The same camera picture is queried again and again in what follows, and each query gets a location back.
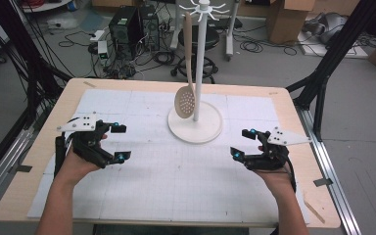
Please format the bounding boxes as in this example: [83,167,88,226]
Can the grey bundle on floor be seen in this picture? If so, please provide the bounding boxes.
[303,12,350,45]

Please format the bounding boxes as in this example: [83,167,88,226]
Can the white round table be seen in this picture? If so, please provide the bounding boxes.
[21,0,73,14]

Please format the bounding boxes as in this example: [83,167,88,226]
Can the black round stool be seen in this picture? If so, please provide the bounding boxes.
[169,24,220,84]

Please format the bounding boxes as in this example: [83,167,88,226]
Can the person's right hand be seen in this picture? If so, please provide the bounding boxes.
[253,145,298,200]

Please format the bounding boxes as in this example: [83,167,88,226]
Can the white power strip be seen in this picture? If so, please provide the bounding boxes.
[89,29,106,43]

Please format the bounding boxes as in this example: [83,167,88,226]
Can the thin wooden stick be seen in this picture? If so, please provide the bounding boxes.
[303,199,326,225]

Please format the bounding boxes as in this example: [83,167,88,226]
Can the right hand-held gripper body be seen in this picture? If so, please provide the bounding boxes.
[243,126,312,171]

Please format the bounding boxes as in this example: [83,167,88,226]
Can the white stand leg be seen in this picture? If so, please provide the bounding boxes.
[169,0,183,51]
[224,0,242,62]

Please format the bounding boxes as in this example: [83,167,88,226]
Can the white floor board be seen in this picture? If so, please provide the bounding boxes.
[297,30,370,60]

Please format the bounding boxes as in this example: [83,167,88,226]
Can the person's dark trousers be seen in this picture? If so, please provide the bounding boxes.
[92,223,250,235]

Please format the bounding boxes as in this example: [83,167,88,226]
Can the white utensil rack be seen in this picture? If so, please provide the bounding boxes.
[166,0,230,145]

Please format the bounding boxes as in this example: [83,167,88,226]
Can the beige slotted spoon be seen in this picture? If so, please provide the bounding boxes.
[173,12,197,119]

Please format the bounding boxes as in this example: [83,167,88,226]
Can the aluminium rail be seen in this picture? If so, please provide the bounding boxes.
[295,106,362,235]
[0,126,36,213]

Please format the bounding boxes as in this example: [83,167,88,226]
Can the coiled black floor cable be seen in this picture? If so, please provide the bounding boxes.
[239,38,264,54]

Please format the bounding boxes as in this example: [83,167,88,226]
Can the black computer tower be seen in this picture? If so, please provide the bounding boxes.
[108,5,141,61]
[138,4,162,52]

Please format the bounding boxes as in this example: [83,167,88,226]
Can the person's left hand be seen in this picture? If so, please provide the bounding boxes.
[53,132,109,190]

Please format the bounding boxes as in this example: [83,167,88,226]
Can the black tape strip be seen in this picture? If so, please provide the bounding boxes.
[8,164,33,174]
[312,177,334,188]

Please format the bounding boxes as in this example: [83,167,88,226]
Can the white grid mat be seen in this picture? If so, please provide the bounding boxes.
[26,88,310,224]

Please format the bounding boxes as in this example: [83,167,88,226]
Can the tall cardboard box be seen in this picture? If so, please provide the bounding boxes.
[265,0,316,45]

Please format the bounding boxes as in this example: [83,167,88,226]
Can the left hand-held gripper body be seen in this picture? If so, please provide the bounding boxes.
[57,112,117,169]

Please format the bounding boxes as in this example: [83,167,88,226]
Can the black metal frame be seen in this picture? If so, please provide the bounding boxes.
[285,0,376,142]
[0,0,73,184]

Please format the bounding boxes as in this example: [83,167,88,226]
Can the small white device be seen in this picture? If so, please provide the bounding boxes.
[97,40,110,60]

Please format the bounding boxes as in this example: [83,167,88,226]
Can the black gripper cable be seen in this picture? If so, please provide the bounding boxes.
[53,135,68,179]
[284,159,298,194]

